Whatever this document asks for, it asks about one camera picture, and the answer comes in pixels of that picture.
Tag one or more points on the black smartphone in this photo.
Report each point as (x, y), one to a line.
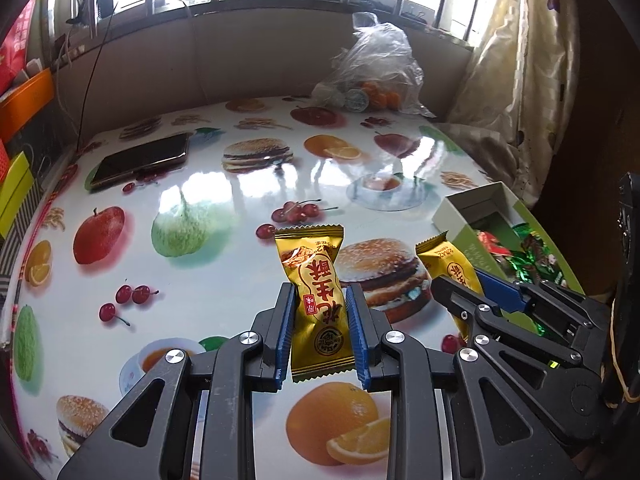
(140, 160)

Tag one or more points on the green cardboard box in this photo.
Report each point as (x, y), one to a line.
(452, 212)

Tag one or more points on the green chocolate drink packet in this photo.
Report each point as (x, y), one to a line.
(540, 255)

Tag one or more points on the clear plastic bag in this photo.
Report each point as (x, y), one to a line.
(380, 55)

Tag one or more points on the red snack bag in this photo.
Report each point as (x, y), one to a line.
(15, 50)

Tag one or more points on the orange box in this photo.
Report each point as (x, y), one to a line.
(27, 100)

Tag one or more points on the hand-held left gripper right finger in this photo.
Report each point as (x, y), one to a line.
(356, 340)

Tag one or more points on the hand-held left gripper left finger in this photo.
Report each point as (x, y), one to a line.
(285, 340)

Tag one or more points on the black white striped box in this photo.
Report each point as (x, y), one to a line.
(10, 255)

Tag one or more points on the cream patterned curtain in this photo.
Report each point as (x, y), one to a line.
(510, 85)

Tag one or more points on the black metal frame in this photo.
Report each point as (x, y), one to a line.
(627, 220)

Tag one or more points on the yellow peanut candy packet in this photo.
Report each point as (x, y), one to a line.
(450, 265)
(315, 300)

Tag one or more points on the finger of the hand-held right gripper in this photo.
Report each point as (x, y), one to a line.
(505, 292)
(455, 295)

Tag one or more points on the yellow-green box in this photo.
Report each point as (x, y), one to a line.
(15, 195)

